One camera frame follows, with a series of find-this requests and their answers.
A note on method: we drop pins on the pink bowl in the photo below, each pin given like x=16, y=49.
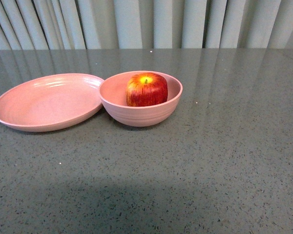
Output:
x=112, y=94

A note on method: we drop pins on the white pleated curtain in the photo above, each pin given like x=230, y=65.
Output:
x=137, y=24

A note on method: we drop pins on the red yellow apple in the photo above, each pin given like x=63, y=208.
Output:
x=146, y=89

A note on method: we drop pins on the pink plate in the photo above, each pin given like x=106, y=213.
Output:
x=51, y=103

